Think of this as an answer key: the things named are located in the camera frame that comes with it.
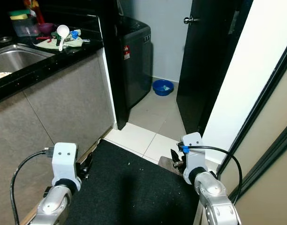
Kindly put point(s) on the red dish soap bottle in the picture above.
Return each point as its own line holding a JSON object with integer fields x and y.
{"x": 33, "y": 7}

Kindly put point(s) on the dark grey washing machine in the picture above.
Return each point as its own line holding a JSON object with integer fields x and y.
{"x": 136, "y": 61}

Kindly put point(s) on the round metal counter cap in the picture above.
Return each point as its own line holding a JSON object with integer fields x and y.
{"x": 3, "y": 39}

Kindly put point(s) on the stainless steel sink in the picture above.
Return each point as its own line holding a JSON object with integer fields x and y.
{"x": 17, "y": 56}

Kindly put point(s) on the metal door knob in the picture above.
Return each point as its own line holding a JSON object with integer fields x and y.
{"x": 190, "y": 20}

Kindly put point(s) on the light green cloth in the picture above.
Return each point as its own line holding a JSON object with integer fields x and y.
{"x": 49, "y": 43}

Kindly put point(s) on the purple cup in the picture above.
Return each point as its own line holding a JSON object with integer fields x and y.
{"x": 46, "y": 27}

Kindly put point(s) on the blue plastic basin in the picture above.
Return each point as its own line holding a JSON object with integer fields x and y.
{"x": 163, "y": 87}

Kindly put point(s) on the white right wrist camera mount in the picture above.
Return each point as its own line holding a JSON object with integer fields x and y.
{"x": 194, "y": 150}

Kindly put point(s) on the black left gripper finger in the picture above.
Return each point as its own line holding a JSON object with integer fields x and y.
{"x": 88, "y": 160}

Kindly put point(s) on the black floor mat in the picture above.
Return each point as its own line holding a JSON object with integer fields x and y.
{"x": 139, "y": 197}

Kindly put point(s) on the clear plastic sponge container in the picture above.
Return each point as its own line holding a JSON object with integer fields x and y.
{"x": 25, "y": 28}

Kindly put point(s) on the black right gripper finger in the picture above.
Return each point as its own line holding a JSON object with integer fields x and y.
{"x": 175, "y": 154}

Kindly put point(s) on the black counter end panel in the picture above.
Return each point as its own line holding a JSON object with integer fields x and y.
{"x": 110, "y": 47}

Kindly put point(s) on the brown floor mat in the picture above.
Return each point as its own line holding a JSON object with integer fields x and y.
{"x": 169, "y": 164}

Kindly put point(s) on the blue plastic utensil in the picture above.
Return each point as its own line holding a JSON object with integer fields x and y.
{"x": 75, "y": 33}

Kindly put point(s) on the black door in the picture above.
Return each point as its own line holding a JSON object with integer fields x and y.
{"x": 209, "y": 70}

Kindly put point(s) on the green yellow sponge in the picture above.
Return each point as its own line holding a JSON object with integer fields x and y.
{"x": 19, "y": 14}

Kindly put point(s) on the white plastic ladle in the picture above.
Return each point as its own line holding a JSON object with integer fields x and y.
{"x": 63, "y": 31}

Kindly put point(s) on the metal kitchen tool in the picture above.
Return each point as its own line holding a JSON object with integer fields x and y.
{"x": 82, "y": 41}

